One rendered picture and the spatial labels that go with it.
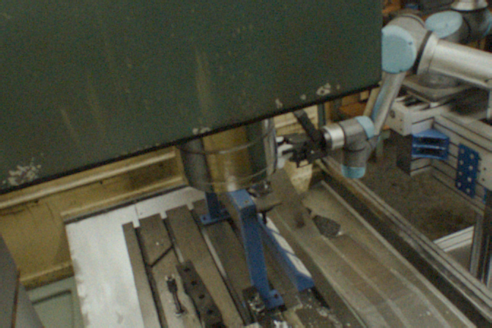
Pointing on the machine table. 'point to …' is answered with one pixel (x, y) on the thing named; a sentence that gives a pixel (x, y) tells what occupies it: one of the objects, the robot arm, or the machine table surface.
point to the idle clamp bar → (192, 287)
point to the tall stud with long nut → (174, 293)
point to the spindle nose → (229, 158)
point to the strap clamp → (256, 308)
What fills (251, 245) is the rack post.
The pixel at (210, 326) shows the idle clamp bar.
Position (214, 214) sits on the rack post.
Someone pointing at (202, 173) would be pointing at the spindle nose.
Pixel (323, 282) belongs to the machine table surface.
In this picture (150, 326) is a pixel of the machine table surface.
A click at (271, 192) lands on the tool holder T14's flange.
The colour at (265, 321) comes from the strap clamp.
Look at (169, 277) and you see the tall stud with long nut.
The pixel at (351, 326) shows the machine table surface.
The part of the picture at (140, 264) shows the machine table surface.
